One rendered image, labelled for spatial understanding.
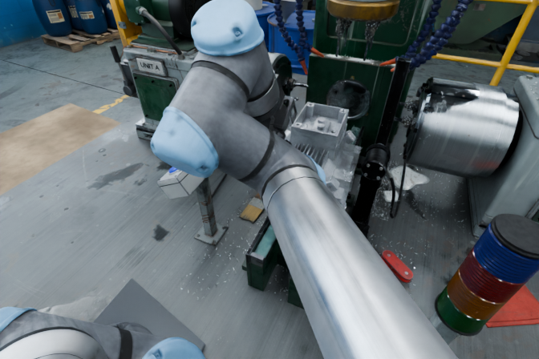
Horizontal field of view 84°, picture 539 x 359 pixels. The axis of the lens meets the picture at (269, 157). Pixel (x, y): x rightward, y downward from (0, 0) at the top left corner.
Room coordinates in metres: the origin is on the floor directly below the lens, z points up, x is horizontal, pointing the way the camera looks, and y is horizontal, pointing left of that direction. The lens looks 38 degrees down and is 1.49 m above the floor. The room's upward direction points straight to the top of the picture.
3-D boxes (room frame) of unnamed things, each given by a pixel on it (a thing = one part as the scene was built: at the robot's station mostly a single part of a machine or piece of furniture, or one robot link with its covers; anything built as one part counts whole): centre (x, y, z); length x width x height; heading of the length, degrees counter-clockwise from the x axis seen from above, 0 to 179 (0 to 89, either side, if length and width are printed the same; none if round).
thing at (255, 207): (0.66, 0.02, 0.80); 0.21 x 0.05 x 0.01; 153
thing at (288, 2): (2.49, -0.14, 0.93); 0.25 x 0.24 x 0.25; 153
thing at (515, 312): (0.35, -0.54, 0.80); 0.15 x 0.12 x 0.01; 94
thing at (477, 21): (4.52, -2.94, 0.43); 1.20 x 0.94 x 0.85; 65
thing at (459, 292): (0.21, -0.28, 1.10); 0.06 x 0.06 x 0.04
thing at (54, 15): (5.06, 2.85, 0.37); 1.20 x 0.80 x 0.74; 148
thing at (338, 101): (0.91, -0.26, 1.02); 0.15 x 0.02 x 0.15; 66
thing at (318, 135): (0.58, -0.11, 1.11); 0.12 x 0.11 x 0.07; 157
